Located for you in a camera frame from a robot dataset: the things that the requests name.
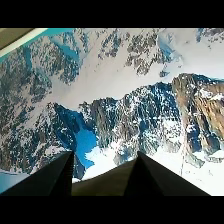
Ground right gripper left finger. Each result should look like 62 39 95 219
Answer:
0 150 75 197

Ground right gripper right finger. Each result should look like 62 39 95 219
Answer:
124 150 209 197

